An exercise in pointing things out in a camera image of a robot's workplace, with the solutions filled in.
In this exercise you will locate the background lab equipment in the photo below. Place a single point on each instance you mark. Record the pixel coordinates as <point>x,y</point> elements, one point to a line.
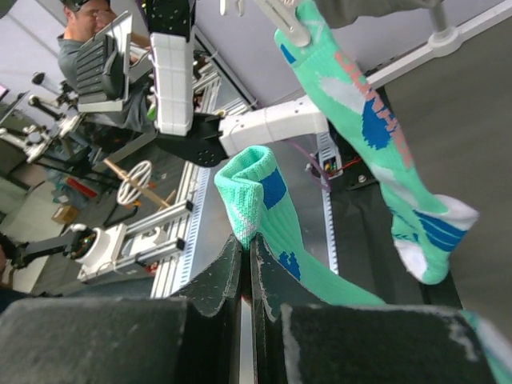
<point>116,224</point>

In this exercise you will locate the person in grey shirt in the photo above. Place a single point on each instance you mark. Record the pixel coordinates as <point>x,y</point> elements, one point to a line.
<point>93,66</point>

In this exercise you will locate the white slotted cable duct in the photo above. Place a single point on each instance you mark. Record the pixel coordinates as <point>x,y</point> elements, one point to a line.
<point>327,151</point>

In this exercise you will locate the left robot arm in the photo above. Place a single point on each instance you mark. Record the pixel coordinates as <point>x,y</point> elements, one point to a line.
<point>183,126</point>

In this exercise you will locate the white square clip hanger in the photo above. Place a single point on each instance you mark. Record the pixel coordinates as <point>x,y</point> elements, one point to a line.
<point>284,15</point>

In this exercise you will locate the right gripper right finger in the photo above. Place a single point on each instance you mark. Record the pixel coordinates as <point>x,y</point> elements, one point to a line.
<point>298,338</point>

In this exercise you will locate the silver white drying rack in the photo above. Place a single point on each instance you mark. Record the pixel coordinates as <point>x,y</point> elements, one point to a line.
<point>444,41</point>

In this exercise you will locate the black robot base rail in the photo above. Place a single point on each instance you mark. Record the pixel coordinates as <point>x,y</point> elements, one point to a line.
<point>365,251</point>

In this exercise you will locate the teal sock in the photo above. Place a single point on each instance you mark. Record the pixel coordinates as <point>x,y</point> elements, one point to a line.
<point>257,201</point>
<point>426,227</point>

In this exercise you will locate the grey sock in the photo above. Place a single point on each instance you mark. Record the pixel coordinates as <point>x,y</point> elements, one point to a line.
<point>340,13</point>

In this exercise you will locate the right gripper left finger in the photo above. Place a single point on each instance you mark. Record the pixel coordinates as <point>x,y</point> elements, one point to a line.
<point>190,337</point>

